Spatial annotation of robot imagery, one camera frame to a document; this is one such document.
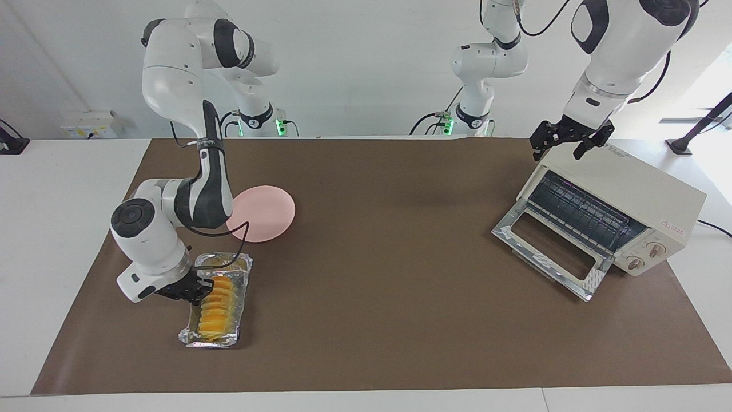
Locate sliced yellow bread loaf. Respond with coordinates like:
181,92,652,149
197,275,238,342

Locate aluminium foil tray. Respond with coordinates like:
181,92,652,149
177,253,254,348

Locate metal oven rack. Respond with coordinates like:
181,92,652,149
529,170,647,252

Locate white toaster oven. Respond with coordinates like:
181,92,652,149
516,142,707,277

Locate pink round plate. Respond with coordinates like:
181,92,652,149
226,185,297,243

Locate brown table mat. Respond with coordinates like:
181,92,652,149
30,137,732,395

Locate black table clamp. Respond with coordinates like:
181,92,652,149
0,118,30,155

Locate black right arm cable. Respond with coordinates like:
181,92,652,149
170,97,252,271

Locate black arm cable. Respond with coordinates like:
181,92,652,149
515,0,673,105
170,97,252,271

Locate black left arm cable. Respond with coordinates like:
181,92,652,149
515,0,673,105

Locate glass oven door metal frame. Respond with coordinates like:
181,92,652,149
491,197,615,303

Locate black left base cables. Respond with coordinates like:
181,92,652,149
409,86,461,136

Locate black camera stand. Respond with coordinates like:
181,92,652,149
666,92,732,156

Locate black oven power cord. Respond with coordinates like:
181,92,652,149
697,220,732,239

